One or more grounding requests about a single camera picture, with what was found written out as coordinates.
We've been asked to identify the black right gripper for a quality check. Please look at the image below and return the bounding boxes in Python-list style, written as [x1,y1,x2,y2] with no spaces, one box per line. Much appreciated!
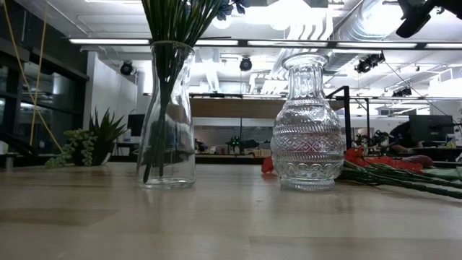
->
[396,0,462,39]

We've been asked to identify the dark red artificial tulip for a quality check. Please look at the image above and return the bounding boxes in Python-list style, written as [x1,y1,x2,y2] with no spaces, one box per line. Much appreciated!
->
[400,154,462,181]

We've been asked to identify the red artificial flower bunch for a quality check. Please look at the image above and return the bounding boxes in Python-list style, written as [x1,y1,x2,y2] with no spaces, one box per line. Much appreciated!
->
[362,154,462,189]
[261,147,462,199]

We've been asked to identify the purple artificial flower bunch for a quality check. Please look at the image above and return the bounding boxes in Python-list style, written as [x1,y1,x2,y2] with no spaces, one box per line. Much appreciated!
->
[154,0,252,181]

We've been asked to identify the plain clear glass vase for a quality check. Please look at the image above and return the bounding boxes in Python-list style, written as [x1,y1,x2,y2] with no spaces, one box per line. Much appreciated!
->
[136,40,197,189]

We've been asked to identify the wooden shelf black metal legs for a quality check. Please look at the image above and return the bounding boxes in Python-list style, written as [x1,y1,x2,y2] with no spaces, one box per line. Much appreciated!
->
[189,85,372,152]

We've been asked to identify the long ceiling light strip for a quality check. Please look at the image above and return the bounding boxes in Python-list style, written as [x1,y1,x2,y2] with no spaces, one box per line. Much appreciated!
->
[336,41,419,49]
[424,43,462,50]
[68,38,151,46]
[194,39,240,46]
[247,40,328,48]

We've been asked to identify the black computer monitor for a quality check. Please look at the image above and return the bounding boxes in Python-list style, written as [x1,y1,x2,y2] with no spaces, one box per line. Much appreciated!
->
[126,113,146,137]
[409,114,455,144]

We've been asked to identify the person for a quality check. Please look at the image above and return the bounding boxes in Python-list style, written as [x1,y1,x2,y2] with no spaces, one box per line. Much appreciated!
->
[388,121,425,155]

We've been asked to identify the patterned clear glass vase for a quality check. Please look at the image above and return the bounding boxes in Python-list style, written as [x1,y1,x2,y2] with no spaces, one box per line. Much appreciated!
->
[269,52,347,191]

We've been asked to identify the potted artificial succulent plant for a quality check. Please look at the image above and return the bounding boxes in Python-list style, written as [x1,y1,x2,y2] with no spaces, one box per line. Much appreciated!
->
[45,107,128,170]

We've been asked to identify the silver ventilation duct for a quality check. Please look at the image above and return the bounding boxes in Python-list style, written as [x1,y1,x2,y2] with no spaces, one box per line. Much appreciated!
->
[326,0,409,72]

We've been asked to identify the yellow cable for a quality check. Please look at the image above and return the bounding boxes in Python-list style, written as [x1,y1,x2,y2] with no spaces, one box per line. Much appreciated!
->
[1,0,64,152]
[29,0,49,147]

